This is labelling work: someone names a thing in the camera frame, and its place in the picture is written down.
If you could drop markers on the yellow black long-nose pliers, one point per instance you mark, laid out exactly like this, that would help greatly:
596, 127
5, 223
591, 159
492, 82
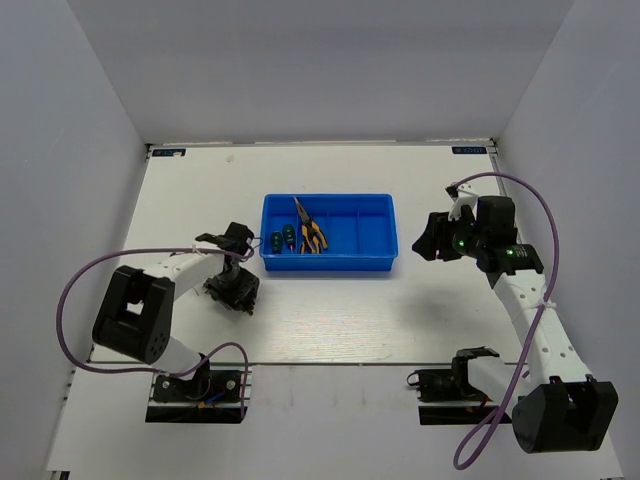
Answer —
309, 228

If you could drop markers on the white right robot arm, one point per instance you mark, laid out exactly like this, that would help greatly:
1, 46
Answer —
556, 404

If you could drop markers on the green hex key set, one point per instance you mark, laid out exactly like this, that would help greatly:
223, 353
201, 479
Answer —
248, 306

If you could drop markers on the yellow black short pliers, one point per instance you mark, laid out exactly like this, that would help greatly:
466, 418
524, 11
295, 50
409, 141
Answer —
310, 247

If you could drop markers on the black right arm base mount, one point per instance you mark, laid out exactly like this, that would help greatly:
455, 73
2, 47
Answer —
441, 403

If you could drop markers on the blue label sticker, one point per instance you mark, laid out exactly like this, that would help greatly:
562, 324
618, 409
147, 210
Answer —
168, 152
469, 150

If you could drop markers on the blue label sticker left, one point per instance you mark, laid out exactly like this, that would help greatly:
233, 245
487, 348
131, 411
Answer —
168, 152

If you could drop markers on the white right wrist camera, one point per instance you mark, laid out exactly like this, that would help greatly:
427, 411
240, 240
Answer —
462, 195

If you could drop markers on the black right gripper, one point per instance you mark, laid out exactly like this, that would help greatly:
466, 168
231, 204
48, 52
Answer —
435, 236

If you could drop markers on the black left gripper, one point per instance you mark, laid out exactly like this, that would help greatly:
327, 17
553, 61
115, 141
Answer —
250, 283

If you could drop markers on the blue label sticker right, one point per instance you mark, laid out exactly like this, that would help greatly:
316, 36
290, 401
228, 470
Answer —
469, 150

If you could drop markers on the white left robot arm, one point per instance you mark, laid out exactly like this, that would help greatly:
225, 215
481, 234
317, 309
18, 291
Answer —
135, 317

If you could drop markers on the blue plastic divided bin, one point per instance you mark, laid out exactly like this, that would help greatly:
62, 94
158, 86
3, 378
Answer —
360, 229

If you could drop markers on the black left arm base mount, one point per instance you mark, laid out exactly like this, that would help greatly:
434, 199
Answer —
220, 398

